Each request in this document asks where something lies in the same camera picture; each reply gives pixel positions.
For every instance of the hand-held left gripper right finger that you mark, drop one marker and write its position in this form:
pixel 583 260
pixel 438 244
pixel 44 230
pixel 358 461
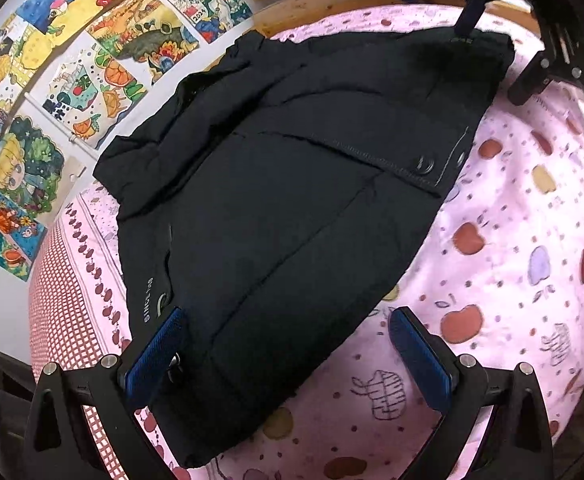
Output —
pixel 419 355

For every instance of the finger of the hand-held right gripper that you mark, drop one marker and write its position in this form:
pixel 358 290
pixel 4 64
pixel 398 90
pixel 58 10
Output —
pixel 529 82
pixel 473 17

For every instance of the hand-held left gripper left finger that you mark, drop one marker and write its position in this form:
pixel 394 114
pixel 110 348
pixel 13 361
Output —
pixel 157 350

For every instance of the black jacket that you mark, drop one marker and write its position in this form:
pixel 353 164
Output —
pixel 282 220

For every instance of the pink apple-print quilt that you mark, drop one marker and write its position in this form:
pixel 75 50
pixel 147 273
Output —
pixel 496 260

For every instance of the dark door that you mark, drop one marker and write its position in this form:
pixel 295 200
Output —
pixel 7 400

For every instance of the swimming orange-haired figure drawing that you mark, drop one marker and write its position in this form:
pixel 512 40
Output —
pixel 4 232

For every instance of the blond character drawing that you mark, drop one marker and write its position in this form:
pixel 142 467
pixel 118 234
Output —
pixel 24 165

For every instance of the orange fruit slices drawing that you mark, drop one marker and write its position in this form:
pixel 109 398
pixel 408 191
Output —
pixel 87 92

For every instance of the city tower drawing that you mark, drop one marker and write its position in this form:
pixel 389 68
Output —
pixel 204 0

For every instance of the hill landscape drawing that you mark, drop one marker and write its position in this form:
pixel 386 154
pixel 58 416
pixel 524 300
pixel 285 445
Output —
pixel 142 35

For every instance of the pineapple drawing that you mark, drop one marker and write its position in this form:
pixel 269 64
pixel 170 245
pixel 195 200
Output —
pixel 7 60

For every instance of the fish on blue sea drawing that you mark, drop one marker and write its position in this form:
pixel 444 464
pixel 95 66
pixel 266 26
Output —
pixel 67 2

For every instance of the wooden bed frame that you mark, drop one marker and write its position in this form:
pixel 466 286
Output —
pixel 332 5

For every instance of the white wall pipe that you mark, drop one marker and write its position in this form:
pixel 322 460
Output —
pixel 52 117

